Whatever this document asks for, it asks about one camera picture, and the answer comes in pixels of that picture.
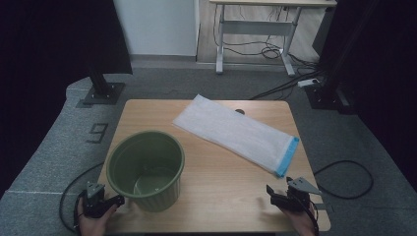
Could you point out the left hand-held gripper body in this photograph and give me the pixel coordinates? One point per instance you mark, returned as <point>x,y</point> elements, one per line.
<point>96,205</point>

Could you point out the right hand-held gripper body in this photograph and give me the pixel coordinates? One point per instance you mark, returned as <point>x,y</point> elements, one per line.
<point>296,198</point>

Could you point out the green plastic waste bin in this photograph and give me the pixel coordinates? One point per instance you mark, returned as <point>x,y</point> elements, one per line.
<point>144,157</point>

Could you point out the white plastic bag blue edge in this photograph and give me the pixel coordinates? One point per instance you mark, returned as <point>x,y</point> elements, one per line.
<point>229,131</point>

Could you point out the person's left hand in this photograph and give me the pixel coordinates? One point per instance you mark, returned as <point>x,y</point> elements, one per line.
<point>93,226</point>

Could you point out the person's right hand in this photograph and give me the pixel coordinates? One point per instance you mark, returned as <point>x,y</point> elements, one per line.
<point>303,224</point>

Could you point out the grey tape strip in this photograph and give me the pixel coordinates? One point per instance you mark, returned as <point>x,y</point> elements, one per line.
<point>326,206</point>

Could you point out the black slanted stand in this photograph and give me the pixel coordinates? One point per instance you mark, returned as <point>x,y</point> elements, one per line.
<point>324,98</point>

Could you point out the white power strip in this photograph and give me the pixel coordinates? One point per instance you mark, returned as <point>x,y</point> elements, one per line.
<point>308,83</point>

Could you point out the black stand with square base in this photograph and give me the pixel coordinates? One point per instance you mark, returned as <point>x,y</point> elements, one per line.
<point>103,93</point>

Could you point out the black curtain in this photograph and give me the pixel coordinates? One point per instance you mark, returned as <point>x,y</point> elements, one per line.
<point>393,65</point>
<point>49,49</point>

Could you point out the white frame desk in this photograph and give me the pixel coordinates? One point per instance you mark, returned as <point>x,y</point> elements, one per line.
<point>255,28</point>

